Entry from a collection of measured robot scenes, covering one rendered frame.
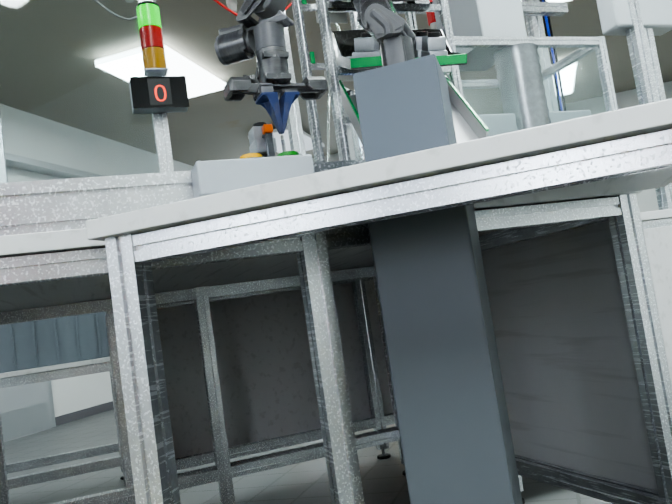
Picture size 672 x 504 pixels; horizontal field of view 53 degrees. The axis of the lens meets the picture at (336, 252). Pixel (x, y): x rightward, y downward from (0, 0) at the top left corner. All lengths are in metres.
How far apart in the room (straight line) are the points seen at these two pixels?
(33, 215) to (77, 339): 2.03
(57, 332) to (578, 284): 2.25
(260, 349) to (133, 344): 1.95
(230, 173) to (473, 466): 0.62
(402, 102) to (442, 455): 0.56
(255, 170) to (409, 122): 0.28
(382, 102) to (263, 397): 2.01
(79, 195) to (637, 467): 1.33
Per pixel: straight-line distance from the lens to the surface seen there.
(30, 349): 3.25
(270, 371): 2.98
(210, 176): 1.19
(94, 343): 3.24
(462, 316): 1.08
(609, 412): 1.79
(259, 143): 1.45
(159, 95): 1.58
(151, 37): 1.63
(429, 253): 1.08
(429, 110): 1.13
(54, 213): 1.23
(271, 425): 3.00
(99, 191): 1.24
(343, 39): 1.81
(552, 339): 1.90
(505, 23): 2.72
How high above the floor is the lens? 0.67
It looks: 5 degrees up
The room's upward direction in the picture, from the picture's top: 8 degrees counter-clockwise
